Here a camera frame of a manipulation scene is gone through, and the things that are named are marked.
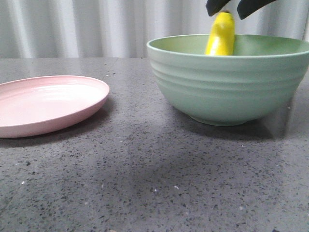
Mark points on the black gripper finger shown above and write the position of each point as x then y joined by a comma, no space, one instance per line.
215,6
247,7

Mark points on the yellow banana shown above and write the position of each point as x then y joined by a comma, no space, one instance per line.
222,37

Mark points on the green ribbed bowl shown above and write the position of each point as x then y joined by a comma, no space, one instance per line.
262,74

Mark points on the pink plate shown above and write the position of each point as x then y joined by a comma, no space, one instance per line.
40,105

